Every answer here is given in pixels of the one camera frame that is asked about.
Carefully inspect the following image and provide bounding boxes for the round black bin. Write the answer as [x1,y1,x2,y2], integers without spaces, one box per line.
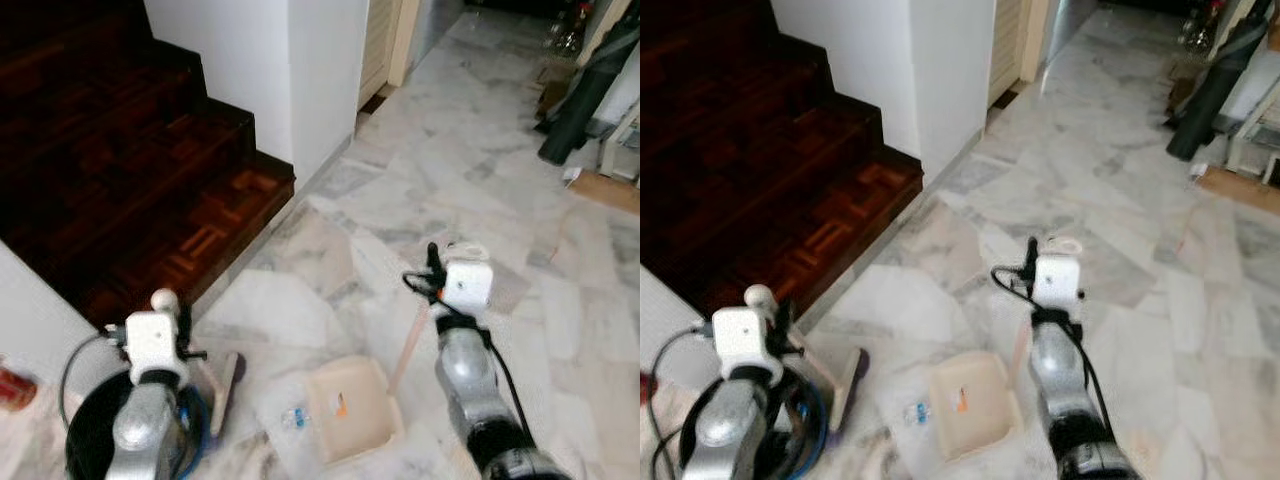
[678,368,833,480]
[64,370,213,480]

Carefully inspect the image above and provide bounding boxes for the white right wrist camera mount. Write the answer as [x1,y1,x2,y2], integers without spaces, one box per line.
[440,258,497,314]
[1033,252,1087,312]

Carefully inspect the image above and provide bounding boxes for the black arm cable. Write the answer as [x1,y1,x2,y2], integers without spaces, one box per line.
[990,263,1116,436]
[647,325,717,480]
[57,333,133,433]
[402,268,534,433]

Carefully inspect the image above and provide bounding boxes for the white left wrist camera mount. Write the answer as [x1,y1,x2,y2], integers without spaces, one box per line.
[711,305,786,387]
[124,310,191,387]

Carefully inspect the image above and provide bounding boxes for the dark wooden staircase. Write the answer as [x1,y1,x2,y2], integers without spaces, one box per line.
[0,0,297,331]
[640,0,924,317]

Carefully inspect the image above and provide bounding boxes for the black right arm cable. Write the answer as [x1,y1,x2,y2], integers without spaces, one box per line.
[990,263,1116,436]
[402,268,534,433]

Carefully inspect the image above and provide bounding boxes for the beige door frame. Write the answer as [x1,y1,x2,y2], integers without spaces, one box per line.
[987,0,1052,107]
[357,0,422,113]

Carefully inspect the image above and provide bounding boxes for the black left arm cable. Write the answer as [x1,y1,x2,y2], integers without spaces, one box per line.
[647,325,717,480]
[57,333,133,433]

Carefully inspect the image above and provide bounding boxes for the brown flat board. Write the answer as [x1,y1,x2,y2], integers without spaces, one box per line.
[1196,165,1280,217]
[566,170,641,217]

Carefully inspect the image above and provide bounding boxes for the beige broom with purple bristles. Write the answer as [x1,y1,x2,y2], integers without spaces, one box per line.
[744,284,871,433]
[149,288,247,438]

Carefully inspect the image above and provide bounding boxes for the beige dustpan with white handle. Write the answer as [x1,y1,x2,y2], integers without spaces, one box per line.
[924,235,1086,462]
[304,240,493,467]

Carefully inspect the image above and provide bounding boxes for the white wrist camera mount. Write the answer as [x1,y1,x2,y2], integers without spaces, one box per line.
[711,305,786,387]
[124,310,191,387]
[1033,252,1087,312]
[440,258,497,314]

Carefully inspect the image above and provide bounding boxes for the white boxy appliance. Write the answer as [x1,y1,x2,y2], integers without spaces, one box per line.
[1224,95,1280,187]
[598,100,641,183]

